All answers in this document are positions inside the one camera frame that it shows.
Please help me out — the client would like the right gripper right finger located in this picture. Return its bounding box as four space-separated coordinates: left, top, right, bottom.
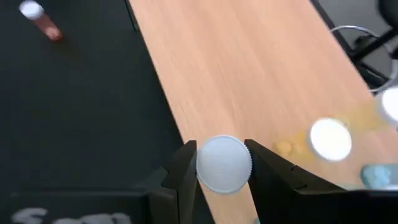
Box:
244 139 340 224

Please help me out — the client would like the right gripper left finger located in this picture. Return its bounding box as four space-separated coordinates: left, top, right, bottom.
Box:
149 140 198 224

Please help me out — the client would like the yellow medicine bottle white cap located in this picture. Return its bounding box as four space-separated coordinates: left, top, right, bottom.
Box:
195 134 253 195
272 117 353 162
340 86 398 133

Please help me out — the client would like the blue medicine bottle white cap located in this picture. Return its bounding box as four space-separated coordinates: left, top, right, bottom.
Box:
359 164 398 191

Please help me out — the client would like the red medicine bottle white cap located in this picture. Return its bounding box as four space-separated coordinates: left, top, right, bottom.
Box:
18 0 64 43

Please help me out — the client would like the black office chair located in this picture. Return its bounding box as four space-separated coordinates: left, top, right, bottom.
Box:
329 0 398 94

